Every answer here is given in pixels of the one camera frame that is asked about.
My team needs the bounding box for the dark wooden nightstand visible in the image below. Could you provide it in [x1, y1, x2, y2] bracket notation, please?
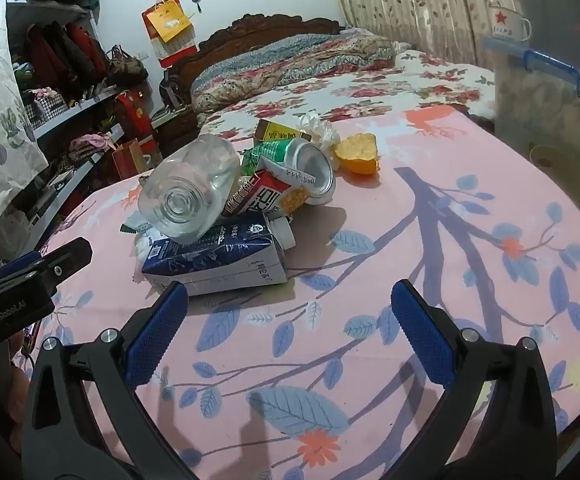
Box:
[152, 107, 203, 158]

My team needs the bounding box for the pink floral tablecloth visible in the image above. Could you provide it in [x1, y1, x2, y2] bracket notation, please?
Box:
[12, 105, 580, 480]

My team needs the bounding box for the clear plastic bottle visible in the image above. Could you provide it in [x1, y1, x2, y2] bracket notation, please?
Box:
[137, 134, 243, 241]

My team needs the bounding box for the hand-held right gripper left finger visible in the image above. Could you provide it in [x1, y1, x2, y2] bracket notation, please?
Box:
[22, 280, 201, 480]

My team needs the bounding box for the clear storage box blue handle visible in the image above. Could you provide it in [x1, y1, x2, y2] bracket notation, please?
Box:
[480, 35, 580, 161]

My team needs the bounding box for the houndstooth patterned bag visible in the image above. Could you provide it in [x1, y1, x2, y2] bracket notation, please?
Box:
[30, 92, 68, 128]

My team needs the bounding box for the yellow brown cardboard box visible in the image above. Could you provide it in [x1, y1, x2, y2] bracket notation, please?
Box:
[254, 119, 313, 147]

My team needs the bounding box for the dark blue milk carton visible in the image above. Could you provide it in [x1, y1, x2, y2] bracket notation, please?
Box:
[134, 210, 297, 297]

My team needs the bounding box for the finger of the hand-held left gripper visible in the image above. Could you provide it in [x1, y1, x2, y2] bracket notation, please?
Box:
[34, 236, 94, 295]
[0, 251, 45, 297]

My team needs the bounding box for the white enamel mug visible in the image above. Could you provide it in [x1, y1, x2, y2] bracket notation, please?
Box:
[487, 1, 533, 43]

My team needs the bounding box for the red white crushed carton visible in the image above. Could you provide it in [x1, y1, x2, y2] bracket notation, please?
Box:
[222, 167, 308, 218]

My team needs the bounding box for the patterned quilt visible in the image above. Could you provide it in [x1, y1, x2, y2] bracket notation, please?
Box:
[190, 30, 398, 113]

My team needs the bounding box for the orange peel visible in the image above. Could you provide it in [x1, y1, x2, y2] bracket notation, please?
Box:
[334, 132, 381, 176]

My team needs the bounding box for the yellow red wall calendar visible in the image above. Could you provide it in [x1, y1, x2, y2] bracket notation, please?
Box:
[141, 0, 201, 68]

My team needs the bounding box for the brown paper bag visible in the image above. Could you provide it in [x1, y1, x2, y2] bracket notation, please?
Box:
[111, 139, 145, 181]

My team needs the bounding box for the floral bedsheet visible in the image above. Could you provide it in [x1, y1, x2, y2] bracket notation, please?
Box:
[197, 50, 496, 141]

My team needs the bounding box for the row of red dark bags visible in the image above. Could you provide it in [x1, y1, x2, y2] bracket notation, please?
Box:
[24, 20, 110, 103]

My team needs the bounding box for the crumpled clear plastic wrap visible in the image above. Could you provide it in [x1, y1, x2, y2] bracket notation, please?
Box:
[297, 112, 341, 156]

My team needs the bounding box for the green drink can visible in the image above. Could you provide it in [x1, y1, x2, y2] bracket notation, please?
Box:
[250, 139, 337, 206]

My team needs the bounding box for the beige waste bin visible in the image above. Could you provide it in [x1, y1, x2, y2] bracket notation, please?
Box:
[529, 145, 580, 223]

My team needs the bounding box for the red gift bag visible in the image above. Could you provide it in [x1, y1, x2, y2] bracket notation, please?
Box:
[114, 87, 155, 136]

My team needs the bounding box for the carved wooden headboard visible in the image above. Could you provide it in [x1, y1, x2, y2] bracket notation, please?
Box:
[162, 14, 345, 111]

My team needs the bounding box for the pink cloth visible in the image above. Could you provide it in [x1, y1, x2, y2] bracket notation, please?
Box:
[70, 132, 113, 153]

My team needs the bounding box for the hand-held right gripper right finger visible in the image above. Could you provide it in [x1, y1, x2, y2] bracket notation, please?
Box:
[390, 279, 558, 480]

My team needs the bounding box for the grey shelf unit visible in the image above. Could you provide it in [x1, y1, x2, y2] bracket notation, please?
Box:
[4, 0, 145, 241]

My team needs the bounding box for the leaf print curtain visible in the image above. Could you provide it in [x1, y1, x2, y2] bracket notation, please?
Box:
[327, 0, 516, 68]

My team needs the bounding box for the brown handbag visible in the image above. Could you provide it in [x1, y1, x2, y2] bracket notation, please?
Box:
[107, 45, 149, 86]

